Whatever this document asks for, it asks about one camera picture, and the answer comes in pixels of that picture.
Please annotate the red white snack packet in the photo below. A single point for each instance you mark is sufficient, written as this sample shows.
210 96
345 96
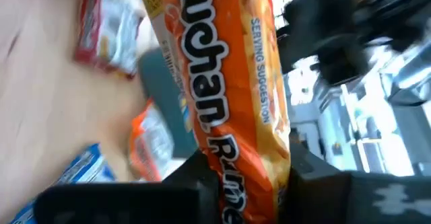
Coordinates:
229 82

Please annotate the red Maruchan ramen pack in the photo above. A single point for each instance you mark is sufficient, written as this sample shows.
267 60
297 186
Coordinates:
111 32

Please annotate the orange Maruchan ramen pack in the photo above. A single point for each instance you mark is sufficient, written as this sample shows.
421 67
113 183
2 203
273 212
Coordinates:
151 143

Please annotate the blue Maruchan ramen pack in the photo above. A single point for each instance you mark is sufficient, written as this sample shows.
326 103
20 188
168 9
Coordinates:
81 170

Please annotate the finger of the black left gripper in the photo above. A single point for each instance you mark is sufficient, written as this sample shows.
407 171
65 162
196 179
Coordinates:
336 200
134 204

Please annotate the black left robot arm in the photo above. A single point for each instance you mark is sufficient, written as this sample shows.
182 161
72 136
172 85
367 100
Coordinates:
330 22

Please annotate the teal plastic bin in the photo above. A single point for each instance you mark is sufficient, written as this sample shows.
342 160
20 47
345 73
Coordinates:
161 93

